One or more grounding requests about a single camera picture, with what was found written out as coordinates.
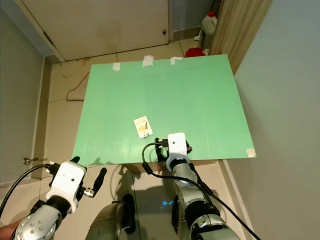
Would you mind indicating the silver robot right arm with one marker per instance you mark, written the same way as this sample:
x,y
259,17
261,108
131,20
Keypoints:
x,y
210,217

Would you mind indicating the single silver key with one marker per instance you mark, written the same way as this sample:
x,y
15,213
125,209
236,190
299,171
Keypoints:
x,y
146,130

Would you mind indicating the white resident pass card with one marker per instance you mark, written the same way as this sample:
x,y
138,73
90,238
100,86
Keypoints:
x,y
140,125

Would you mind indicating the silver robot left leg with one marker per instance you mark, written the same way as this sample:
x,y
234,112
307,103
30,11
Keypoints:
x,y
110,222

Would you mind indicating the green corrugated plastic board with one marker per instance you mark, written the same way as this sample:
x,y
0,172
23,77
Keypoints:
x,y
170,100

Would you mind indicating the grey door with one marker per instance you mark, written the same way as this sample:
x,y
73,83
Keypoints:
x,y
17,100

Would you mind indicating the small white corner sticker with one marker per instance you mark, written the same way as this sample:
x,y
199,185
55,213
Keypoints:
x,y
250,153

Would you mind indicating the bare person foot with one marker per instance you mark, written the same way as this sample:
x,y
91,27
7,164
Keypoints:
x,y
7,232

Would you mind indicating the white tape piece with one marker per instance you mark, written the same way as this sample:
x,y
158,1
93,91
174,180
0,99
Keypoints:
x,y
148,61
175,60
117,66

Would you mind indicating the red object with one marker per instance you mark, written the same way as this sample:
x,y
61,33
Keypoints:
x,y
194,52

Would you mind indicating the beige door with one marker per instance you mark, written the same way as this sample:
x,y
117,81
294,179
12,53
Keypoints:
x,y
100,25

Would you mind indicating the white bottle with red cap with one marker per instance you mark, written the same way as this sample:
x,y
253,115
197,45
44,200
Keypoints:
x,y
209,24

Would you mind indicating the light wooden panel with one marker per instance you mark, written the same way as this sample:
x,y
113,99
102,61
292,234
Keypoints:
x,y
240,30

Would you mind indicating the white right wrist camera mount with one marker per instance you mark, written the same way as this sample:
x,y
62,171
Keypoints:
x,y
177,144

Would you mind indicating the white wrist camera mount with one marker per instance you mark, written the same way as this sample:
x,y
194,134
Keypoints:
x,y
69,182
177,144

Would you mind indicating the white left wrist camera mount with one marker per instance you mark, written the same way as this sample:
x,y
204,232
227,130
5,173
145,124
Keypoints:
x,y
69,182

